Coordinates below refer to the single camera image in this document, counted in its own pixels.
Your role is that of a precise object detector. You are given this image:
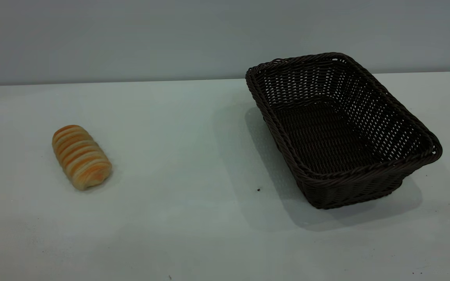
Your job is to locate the black woven wicker basket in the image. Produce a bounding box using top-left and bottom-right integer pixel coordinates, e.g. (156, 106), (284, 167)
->
(245, 52), (443, 210)

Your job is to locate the orange striped bread roll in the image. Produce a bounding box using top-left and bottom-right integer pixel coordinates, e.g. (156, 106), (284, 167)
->
(52, 125), (113, 191)

